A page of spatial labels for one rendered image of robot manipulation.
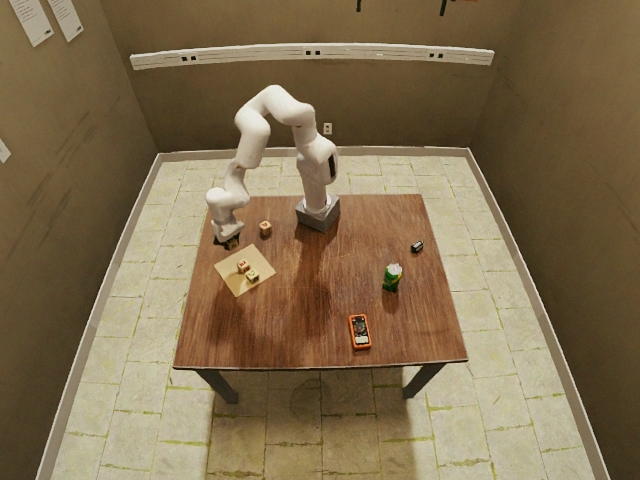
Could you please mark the tan square mat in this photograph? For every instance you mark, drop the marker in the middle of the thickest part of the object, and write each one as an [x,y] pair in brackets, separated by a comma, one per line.
[235,280]

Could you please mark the green drink can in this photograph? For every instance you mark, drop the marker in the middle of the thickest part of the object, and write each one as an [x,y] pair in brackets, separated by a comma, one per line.
[392,277]

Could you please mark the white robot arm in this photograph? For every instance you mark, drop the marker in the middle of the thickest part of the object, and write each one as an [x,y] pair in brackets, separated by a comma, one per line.
[312,148]

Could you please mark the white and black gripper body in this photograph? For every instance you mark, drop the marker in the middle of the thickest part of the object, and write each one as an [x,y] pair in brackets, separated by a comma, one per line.
[217,230]

